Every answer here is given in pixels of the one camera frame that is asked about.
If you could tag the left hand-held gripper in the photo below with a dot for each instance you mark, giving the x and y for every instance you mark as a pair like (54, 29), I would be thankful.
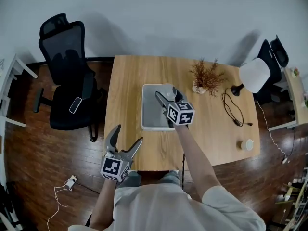
(110, 167)

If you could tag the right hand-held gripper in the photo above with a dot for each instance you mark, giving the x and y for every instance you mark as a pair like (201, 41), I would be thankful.
(181, 113)

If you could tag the clear drinking glass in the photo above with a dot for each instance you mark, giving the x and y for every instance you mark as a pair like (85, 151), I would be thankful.
(167, 90)

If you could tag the white ceramic cup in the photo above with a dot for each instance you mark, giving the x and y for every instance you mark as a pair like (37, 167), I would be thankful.
(247, 144)

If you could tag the person's left forearm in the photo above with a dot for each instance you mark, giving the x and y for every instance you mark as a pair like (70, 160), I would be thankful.
(102, 206)

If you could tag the person's right forearm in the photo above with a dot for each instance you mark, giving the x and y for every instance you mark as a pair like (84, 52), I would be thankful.
(195, 160)

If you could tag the white grey rectangular tray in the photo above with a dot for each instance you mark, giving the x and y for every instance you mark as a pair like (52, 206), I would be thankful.
(151, 109)

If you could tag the dried brown potted plant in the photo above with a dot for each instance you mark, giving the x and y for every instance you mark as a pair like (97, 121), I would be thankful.
(207, 77)

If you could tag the person's grey trousers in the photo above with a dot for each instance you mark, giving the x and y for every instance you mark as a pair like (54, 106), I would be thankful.
(170, 179)

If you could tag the black smartphone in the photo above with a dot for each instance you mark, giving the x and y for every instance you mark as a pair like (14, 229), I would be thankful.
(75, 105)

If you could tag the white floor charger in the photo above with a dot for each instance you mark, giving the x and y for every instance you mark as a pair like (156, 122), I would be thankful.
(71, 181)

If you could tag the person's white shirt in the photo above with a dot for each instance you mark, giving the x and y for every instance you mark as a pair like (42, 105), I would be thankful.
(163, 210)

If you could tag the white shade table lamp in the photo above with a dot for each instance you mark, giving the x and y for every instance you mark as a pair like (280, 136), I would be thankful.
(256, 74)

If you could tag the black mesh office chair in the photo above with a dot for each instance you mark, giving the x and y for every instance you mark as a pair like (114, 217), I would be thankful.
(65, 64)

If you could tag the black headrest office chair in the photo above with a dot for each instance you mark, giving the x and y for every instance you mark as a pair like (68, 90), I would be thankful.
(272, 64)

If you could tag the small pink flower pot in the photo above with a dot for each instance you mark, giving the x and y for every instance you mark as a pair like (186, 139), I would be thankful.
(295, 73)

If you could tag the light wooden desk white legs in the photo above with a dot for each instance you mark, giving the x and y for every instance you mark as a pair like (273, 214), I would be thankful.
(298, 100)

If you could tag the white power strip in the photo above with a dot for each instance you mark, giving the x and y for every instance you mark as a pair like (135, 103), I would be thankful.
(285, 160)

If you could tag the small green potted plant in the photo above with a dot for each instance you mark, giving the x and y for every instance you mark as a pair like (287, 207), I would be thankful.
(306, 101)

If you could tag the pale yellow wooden rack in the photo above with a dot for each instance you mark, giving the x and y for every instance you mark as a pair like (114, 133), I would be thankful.
(288, 194)

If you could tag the white frame table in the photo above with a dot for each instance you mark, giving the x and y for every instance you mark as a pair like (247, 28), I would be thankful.
(14, 68)

